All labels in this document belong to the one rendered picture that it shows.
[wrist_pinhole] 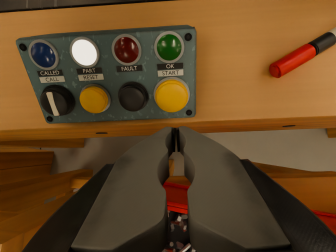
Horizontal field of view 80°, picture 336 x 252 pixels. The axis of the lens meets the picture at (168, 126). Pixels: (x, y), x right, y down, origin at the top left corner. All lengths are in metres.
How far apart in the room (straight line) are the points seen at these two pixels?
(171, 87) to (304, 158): 1.16
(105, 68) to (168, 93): 0.06
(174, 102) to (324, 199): 0.27
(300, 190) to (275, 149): 0.87
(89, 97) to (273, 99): 0.18
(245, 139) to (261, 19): 0.94
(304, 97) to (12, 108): 0.31
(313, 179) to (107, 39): 0.32
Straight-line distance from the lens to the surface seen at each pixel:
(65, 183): 0.96
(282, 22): 0.27
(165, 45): 0.17
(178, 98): 0.17
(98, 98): 0.19
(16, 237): 0.38
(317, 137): 1.33
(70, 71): 0.20
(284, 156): 1.24
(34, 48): 0.21
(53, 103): 0.20
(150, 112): 0.19
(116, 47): 0.18
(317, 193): 0.37
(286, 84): 0.24
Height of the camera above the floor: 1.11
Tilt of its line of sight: 83 degrees down
